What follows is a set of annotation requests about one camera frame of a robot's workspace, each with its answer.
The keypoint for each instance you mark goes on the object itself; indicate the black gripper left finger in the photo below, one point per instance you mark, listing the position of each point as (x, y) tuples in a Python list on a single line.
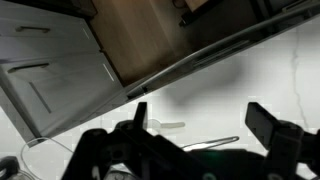
[(140, 115)]

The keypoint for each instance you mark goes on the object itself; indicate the white plastic spoon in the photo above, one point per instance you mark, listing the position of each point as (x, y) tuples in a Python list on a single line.
[(171, 125)]

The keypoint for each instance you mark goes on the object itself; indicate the small black object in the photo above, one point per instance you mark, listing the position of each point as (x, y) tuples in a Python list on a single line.
[(6, 166)]

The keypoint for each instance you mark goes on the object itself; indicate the grey lower drawer cabinet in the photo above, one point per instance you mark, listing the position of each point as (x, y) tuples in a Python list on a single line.
[(66, 83)]

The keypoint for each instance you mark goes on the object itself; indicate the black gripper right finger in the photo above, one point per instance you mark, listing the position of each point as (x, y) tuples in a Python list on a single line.
[(266, 126)]

